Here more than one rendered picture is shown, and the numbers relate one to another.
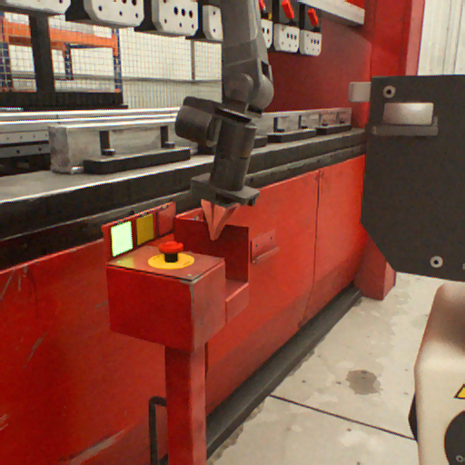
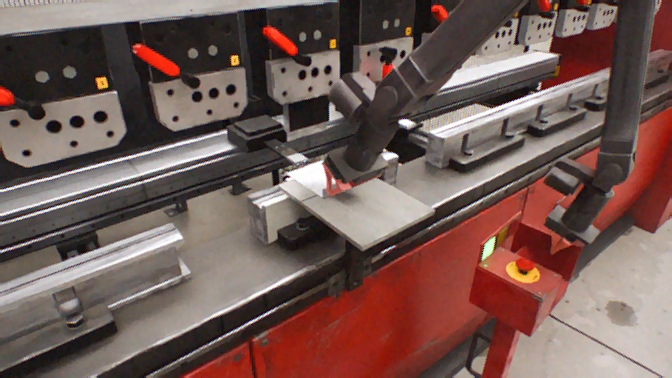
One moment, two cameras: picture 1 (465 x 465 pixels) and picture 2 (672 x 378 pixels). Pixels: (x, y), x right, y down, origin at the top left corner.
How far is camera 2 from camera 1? 0.50 m
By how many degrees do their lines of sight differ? 23
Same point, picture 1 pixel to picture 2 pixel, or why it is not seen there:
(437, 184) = not seen: outside the picture
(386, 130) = not seen: outside the picture
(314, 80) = not seen: hidden behind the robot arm
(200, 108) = (568, 172)
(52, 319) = (424, 277)
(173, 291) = (525, 300)
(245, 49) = (622, 146)
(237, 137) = (596, 203)
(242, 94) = (610, 180)
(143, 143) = (489, 135)
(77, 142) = (448, 146)
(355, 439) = (606, 362)
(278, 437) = (541, 345)
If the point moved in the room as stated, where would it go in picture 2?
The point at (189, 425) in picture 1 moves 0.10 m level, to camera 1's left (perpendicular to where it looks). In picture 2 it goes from (504, 361) to (466, 351)
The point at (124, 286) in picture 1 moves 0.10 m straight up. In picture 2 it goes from (487, 283) to (496, 248)
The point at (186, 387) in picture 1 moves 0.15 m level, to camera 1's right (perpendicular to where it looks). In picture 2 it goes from (509, 340) to (573, 356)
